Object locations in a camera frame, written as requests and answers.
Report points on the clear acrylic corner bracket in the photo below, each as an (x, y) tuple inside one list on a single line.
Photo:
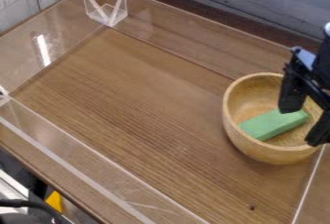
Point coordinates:
[(106, 14)]

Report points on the clear acrylic tray wall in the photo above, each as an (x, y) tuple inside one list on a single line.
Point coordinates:
[(96, 183)]

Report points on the green rectangular block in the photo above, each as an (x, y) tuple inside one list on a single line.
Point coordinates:
[(273, 123)]

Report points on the brown wooden bowl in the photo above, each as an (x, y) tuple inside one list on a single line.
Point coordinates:
[(250, 97)]

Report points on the yellow tag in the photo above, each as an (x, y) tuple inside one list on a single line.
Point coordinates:
[(54, 201)]

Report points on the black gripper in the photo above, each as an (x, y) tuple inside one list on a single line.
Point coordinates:
[(306, 80)]

